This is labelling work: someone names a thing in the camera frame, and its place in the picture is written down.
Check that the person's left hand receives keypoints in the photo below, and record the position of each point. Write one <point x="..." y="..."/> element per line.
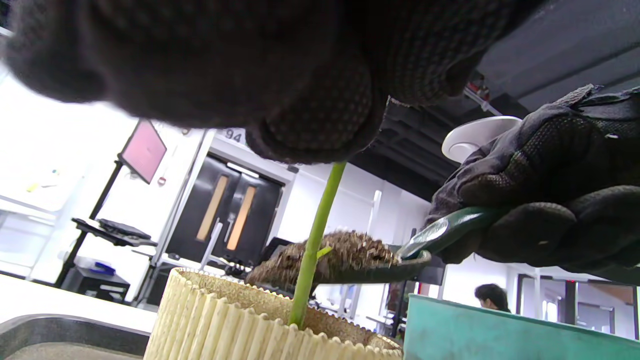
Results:
<point x="250" y="60"/>

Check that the green plastic trowel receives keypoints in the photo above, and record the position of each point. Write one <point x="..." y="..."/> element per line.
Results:
<point x="450" y="227"/>

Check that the dark brown plastic tray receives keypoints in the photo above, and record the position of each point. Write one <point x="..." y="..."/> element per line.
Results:
<point x="60" y="332"/>

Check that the white number sign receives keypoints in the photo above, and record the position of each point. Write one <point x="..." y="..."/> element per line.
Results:
<point x="234" y="135"/>

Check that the red artificial rose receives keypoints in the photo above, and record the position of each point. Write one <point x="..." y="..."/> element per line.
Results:
<point x="320" y="225"/>

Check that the pink screen monitor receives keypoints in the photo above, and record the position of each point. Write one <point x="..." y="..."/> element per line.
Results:
<point x="144" y="150"/>

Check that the black double door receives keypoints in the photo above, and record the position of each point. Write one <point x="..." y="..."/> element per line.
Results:
<point x="220" y="210"/>

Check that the black mesh chair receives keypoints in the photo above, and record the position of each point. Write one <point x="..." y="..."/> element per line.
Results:
<point x="275" y="247"/>

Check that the green plastic storage bin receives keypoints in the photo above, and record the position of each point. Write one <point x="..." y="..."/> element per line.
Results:
<point x="490" y="335"/>

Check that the white right hand controller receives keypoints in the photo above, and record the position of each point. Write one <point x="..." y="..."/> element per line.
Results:
<point x="475" y="132"/>

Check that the brown potting mix heap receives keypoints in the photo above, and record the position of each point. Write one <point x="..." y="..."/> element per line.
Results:
<point x="355" y="250"/>

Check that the yellow ribbed flower pot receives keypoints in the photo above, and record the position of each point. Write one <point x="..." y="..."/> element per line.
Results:
<point x="225" y="330"/>

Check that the person's right hand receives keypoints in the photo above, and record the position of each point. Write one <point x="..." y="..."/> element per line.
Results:
<point x="560" y="165"/>

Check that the black flat screen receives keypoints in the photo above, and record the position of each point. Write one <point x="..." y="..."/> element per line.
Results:
<point x="434" y="276"/>

